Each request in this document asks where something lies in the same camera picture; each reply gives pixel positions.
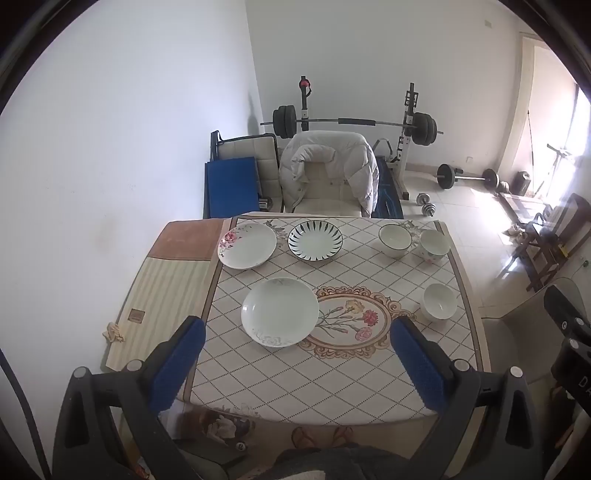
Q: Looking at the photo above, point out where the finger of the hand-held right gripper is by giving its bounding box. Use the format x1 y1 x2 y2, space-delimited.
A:
543 285 591 344

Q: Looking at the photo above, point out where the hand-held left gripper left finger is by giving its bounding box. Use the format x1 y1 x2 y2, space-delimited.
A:
52 316 206 480

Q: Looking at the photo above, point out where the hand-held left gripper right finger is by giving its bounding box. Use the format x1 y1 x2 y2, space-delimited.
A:
390 316 544 480

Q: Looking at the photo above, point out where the plain white bowl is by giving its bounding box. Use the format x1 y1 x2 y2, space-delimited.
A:
421 283 459 322

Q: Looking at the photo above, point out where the grey floral white plate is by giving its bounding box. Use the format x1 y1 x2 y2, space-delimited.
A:
240 277 320 349

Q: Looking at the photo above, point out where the blue-rimmed white bowl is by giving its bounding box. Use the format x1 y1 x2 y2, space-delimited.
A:
418 229 451 264

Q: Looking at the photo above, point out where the dark-rimmed white bowl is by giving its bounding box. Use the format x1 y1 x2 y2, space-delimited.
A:
378 224 413 258

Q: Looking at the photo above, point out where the pink floral white plate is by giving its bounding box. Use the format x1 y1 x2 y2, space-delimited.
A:
217 222 278 270

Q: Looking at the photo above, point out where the long barbell with black plates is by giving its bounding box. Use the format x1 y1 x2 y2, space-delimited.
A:
260 105 445 145

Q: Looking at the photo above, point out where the dark wooden chair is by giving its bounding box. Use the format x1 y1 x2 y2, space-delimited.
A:
519 194 591 292

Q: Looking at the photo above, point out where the floral printed bag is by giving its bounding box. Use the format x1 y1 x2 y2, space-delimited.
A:
178 408 254 450

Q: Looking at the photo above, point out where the beige brown striped mat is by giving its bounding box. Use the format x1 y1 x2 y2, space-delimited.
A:
102 218 232 373

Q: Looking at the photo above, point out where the floral diamond-pattern tablecloth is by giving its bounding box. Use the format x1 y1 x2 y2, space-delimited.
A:
182 217 483 426

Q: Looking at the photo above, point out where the person's right foot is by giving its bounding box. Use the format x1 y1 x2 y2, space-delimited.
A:
330 425 355 448

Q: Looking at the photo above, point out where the person's foot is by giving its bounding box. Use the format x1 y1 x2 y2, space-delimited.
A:
291 425 319 449
330 425 355 448

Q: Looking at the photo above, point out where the person's grey clothing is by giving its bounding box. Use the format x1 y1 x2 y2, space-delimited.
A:
274 442 411 480

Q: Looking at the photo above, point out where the person's left foot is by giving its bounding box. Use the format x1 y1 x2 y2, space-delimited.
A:
291 425 319 449

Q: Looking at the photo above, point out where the metal exercise stand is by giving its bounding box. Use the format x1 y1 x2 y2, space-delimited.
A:
547 143 579 195

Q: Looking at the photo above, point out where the thin dark stick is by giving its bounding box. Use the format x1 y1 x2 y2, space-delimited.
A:
525 110 542 195

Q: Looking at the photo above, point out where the short barbell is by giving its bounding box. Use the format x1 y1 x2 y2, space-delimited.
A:
436 163 499 191

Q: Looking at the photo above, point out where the blue bench pad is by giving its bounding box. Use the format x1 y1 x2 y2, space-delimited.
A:
372 156 405 220

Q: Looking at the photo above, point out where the blue folded exercise mat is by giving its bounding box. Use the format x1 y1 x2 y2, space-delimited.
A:
204 157 260 219

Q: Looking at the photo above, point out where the cream upholstered chair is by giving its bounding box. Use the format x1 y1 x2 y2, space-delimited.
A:
291 161 365 219

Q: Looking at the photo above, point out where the white down jacket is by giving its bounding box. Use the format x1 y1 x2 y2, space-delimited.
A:
279 130 380 217

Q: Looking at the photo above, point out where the white barbell rack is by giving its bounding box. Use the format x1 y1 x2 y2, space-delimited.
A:
295 75 421 201

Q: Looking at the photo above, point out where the cream folded chair black frame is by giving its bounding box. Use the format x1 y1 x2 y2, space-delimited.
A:
210 130 282 213

